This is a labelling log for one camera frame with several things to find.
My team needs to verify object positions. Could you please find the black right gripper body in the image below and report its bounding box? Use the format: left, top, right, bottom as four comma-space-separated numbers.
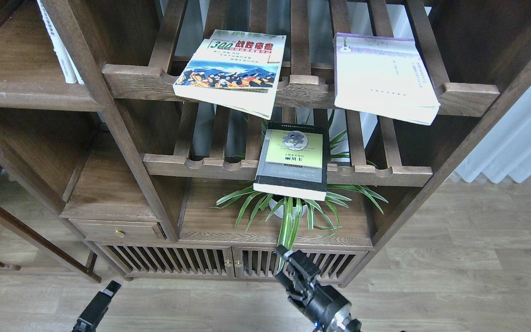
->
287, 279, 353, 332

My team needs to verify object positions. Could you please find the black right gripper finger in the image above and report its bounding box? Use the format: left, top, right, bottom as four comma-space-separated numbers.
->
275, 245, 320, 296

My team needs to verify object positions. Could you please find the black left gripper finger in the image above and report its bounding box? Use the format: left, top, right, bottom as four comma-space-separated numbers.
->
72, 281, 121, 332

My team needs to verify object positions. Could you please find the black and green book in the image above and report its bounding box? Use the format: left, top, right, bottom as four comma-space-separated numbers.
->
253, 122, 330, 201

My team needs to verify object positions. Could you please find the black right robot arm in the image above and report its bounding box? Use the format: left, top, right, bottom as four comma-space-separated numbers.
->
275, 245, 362, 332

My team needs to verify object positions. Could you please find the green spider plant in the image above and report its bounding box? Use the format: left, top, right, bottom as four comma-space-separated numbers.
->
215, 114, 386, 249

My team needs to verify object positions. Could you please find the white plant pot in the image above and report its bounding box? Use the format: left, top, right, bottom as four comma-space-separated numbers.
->
268, 195, 307, 219

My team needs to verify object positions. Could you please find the brass drawer knob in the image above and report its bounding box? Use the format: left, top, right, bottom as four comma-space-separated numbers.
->
114, 228, 126, 239

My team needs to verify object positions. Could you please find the dark wooden bookshelf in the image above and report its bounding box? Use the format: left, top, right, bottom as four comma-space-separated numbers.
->
0, 0, 531, 286

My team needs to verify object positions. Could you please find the colourful cover paperback book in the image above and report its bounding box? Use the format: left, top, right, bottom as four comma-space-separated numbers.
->
173, 30, 286, 120

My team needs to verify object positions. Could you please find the white purple-edged book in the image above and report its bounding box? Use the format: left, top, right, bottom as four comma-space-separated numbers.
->
334, 32, 440, 125

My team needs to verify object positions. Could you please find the white upright book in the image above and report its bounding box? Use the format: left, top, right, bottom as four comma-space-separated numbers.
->
36, 0, 84, 85

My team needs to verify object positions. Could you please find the white curtain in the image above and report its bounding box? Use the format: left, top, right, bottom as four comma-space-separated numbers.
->
454, 86, 531, 183

